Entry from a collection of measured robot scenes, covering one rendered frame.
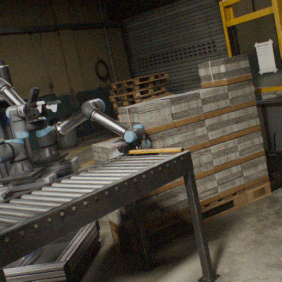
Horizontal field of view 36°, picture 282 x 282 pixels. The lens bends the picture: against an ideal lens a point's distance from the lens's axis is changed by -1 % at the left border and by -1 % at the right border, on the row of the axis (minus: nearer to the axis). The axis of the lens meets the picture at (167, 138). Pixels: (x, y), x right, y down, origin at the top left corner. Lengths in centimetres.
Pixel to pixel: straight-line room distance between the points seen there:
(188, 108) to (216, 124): 31
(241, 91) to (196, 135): 60
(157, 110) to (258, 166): 114
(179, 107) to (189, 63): 782
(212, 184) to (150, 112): 83
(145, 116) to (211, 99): 64
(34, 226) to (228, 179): 222
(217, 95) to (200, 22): 739
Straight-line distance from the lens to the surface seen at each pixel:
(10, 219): 193
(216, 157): 361
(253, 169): 388
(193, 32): 1107
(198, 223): 256
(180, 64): 1139
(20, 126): 256
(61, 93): 1106
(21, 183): 288
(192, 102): 346
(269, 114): 438
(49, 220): 183
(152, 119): 327
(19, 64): 1054
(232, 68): 374
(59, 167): 328
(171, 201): 340
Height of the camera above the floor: 126
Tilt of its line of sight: 8 degrees down
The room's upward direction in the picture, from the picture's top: 11 degrees counter-clockwise
